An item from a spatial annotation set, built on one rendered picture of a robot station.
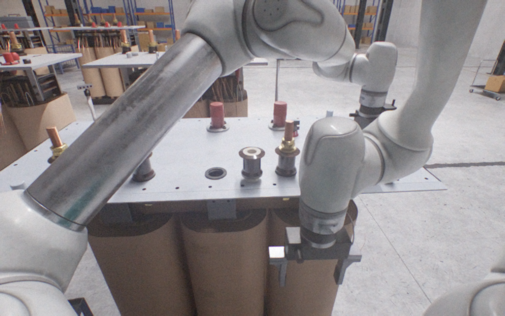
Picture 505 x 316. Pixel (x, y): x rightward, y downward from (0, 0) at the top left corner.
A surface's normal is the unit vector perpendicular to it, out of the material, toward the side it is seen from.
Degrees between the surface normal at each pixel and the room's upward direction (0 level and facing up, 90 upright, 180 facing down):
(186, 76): 69
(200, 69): 79
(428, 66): 131
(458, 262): 0
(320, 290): 90
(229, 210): 90
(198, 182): 0
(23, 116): 90
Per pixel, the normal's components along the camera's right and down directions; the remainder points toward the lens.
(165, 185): 0.00, -0.88
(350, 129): 0.08, -0.68
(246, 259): 0.40, 0.44
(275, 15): -0.51, 0.09
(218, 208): 0.07, 0.48
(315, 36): 0.51, 0.69
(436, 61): -0.49, 0.86
